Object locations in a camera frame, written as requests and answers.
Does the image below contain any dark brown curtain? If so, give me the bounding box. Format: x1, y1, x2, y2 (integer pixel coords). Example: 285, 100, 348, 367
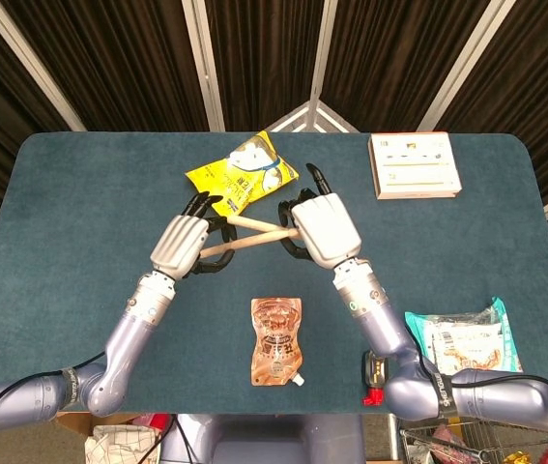
0, 0, 548, 291

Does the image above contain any teal noodle packet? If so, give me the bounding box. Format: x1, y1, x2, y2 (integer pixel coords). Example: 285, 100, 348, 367
403, 296, 524, 373

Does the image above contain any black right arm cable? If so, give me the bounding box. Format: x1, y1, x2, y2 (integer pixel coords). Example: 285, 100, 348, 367
450, 371, 548, 464

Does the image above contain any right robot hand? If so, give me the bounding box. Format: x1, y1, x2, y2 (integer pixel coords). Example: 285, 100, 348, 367
277, 162, 363, 271

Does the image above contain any blue felt table mat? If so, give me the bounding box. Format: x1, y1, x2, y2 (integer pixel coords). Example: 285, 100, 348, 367
0, 130, 548, 416

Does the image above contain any wooden drumstick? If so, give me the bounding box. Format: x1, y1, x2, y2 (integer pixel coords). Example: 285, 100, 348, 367
202, 229, 302, 258
227, 216, 299, 241

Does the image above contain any white flat cardboard box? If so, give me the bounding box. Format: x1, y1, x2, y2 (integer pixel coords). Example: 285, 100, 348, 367
367, 131, 463, 201

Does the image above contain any white checked cloth bag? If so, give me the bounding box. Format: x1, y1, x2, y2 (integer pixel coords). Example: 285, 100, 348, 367
84, 423, 163, 464

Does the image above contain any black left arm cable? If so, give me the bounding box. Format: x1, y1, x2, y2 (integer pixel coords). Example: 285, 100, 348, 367
0, 351, 106, 431

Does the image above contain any yellow snack bag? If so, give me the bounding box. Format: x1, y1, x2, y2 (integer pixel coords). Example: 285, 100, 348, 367
185, 130, 301, 218

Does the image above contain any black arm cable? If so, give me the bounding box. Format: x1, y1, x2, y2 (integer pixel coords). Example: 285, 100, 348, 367
0, 351, 106, 431
450, 371, 548, 464

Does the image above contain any brown cardboard box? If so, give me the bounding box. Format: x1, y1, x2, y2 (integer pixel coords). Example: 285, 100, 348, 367
55, 413, 173, 441

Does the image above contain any black and red device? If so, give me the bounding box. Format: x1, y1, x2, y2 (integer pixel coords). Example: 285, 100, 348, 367
361, 351, 390, 406

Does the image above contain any pink packet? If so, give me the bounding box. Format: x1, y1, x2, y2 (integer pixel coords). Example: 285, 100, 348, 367
432, 424, 468, 446

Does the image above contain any red bag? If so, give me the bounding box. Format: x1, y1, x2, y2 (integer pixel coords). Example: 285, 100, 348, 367
130, 413, 174, 431

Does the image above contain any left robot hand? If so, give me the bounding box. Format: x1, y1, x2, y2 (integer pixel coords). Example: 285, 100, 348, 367
150, 191, 239, 281

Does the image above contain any white partition triangular foot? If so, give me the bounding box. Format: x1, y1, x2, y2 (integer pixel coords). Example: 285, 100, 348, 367
268, 99, 360, 134

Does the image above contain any wire basket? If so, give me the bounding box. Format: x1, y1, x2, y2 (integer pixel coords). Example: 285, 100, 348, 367
398, 420, 545, 464

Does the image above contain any grey robot torso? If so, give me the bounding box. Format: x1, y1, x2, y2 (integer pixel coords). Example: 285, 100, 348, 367
159, 413, 366, 464

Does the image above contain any orange peanut butter pouch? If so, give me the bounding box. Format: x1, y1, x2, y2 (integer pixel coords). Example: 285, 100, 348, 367
249, 297, 305, 388

